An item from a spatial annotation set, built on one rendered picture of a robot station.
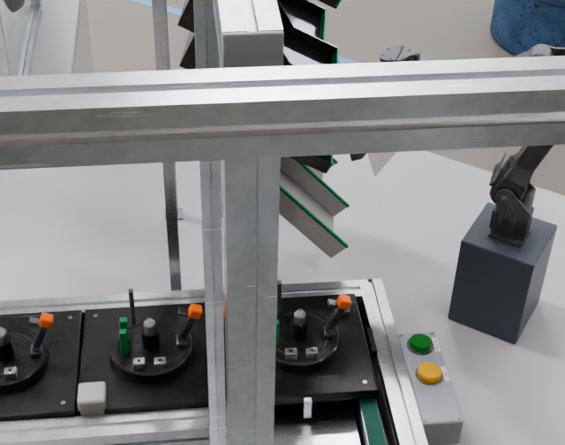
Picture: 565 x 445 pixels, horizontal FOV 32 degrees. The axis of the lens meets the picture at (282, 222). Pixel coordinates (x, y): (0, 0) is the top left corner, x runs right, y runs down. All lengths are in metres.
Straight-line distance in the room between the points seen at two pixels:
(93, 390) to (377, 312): 0.54
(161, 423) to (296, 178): 0.57
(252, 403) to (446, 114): 0.29
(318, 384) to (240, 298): 1.10
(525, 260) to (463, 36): 3.08
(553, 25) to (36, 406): 3.37
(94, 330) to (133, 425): 0.22
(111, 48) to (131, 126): 4.23
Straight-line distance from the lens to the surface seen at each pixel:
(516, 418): 1.84
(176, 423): 1.65
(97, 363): 1.74
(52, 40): 2.92
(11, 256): 2.15
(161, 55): 1.61
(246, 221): 0.56
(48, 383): 1.72
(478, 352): 1.93
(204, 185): 1.25
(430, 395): 1.71
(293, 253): 2.10
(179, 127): 0.44
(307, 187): 1.95
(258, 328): 0.61
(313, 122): 0.44
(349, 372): 1.71
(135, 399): 1.67
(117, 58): 4.58
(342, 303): 1.68
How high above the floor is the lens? 2.22
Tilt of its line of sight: 39 degrees down
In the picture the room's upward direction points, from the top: 2 degrees clockwise
